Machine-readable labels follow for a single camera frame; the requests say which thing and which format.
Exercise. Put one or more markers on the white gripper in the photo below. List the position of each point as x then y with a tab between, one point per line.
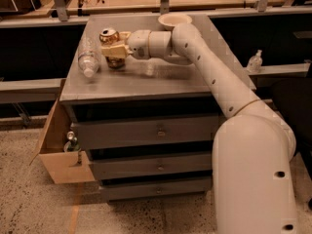
138	44

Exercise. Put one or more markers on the orange soda can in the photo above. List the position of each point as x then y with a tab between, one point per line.
107	37

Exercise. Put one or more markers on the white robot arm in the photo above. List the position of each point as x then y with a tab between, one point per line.
253	187

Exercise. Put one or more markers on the clear plastic water bottle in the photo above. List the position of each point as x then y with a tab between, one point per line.
88	60

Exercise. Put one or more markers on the can inside cardboard box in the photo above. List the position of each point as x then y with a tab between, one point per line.
72	143

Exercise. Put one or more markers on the hand sanitizer pump bottle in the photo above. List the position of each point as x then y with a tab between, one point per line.
255	62

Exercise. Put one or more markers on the white ceramic bowl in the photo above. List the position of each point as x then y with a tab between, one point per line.
170	21

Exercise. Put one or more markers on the grey drawer cabinet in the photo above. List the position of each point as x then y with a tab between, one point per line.
147	129

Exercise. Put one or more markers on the wooden desk in background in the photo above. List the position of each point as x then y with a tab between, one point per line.
63	9

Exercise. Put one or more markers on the cardboard box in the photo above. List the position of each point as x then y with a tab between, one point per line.
62	166

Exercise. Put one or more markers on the black office chair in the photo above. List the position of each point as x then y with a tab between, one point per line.
293	99

